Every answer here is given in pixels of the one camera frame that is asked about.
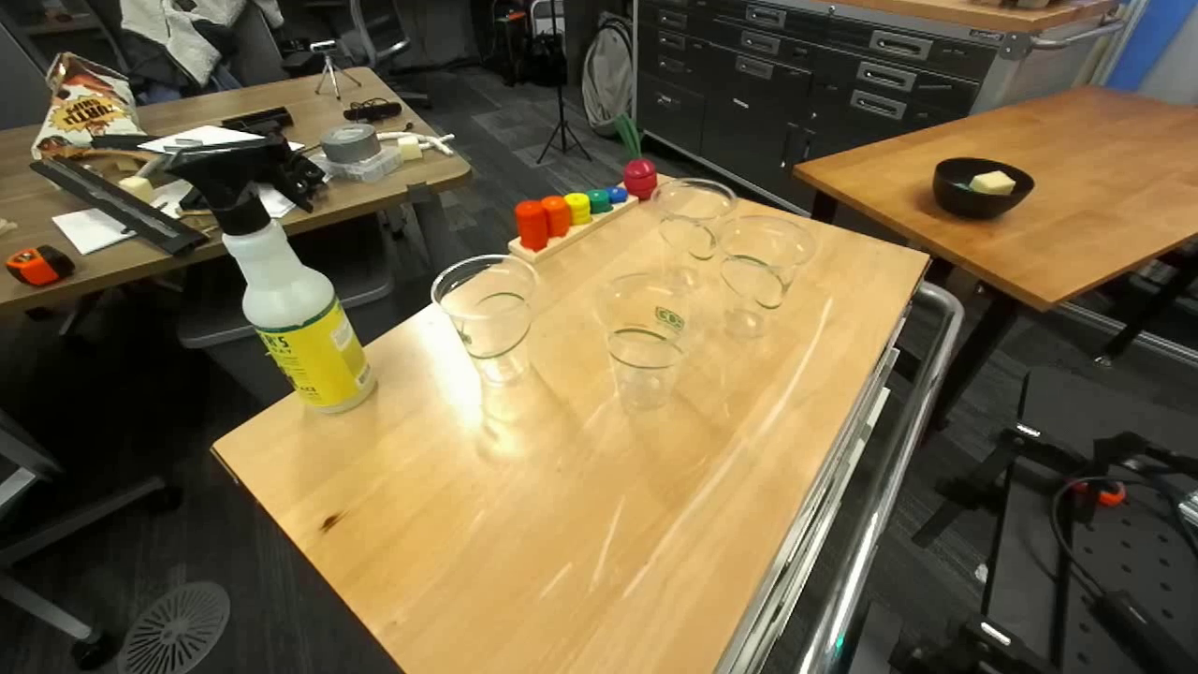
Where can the clear cup with green logo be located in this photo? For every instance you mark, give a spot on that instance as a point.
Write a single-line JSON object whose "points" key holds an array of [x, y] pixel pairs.
{"points": [[646, 336]]}

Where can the clear plastic cup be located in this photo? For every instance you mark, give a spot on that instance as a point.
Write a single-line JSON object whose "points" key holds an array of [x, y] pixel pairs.
{"points": [[762, 260], [695, 214], [489, 306]]}

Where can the grey tape roll stack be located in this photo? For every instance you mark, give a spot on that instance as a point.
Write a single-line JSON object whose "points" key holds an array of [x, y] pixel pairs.
{"points": [[353, 150]]}

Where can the wooden toy base board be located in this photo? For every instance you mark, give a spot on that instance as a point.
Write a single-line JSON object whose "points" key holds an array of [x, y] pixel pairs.
{"points": [[575, 233]]}

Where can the red toy cylinder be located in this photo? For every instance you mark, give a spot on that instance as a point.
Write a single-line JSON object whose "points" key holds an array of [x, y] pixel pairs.
{"points": [[533, 225]]}

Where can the yellow toy cylinder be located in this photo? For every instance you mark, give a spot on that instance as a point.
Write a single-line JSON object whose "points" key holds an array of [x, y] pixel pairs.
{"points": [[579, 208]]}

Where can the orange toy cylinder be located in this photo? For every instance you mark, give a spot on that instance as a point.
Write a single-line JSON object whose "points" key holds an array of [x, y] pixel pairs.
{"points": [[555, 214]]}

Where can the green toy cylinder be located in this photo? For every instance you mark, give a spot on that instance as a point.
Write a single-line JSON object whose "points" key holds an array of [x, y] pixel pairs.
{"points": [[601, 202]]}

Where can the blue toy cylinder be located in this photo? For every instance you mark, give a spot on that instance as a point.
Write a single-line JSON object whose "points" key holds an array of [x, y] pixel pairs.
{"points": [[614, 198]]}

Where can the red radish toy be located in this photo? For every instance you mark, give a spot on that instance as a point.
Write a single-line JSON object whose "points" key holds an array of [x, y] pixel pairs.
{"points": [[639, 169]]}

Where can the grey tool cabinet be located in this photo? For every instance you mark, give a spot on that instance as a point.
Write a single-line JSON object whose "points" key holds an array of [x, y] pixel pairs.
{"points": [[752, 88]]}

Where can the white yellow spray bottle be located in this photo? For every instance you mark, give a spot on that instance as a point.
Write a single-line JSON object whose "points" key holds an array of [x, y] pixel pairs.
{"points": [[288, 306]]}

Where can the black bowl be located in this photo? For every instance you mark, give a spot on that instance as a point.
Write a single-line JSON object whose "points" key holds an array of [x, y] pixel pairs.
{"points": [[949, 188]]}

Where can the yellow food in bowl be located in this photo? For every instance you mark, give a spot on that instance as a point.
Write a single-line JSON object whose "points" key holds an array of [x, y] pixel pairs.
{"points": [[992, 183]]}

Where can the black keyboard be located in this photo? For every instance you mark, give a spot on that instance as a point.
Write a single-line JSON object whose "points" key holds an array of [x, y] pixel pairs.
{"points": [[164, 233]]}

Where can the white paper sheet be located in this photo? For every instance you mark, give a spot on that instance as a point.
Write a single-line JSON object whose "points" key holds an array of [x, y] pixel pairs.
{"points": [[91, 232]]}

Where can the white jacket on chair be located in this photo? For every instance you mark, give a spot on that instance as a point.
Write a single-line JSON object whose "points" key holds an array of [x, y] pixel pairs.
{"points": [[189, 38]]}

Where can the wooden side table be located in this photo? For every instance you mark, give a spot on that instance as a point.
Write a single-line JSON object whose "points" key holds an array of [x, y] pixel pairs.
{"points": [[1114, 184]]}

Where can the orange black tape measure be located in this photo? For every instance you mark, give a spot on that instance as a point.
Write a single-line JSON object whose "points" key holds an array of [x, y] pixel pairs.
{"points": [[38, 266]]}

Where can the snack chip bag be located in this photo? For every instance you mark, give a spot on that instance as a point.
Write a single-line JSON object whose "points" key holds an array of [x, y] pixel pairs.
{"points": [[83, 100]]}

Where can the steel cart frame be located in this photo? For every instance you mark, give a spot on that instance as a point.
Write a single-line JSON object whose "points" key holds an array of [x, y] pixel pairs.
{"points": [[802, 613]]}

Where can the orange clamp handle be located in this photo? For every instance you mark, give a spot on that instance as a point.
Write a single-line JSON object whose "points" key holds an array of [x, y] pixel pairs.
{"points": [[1102, 495]]}

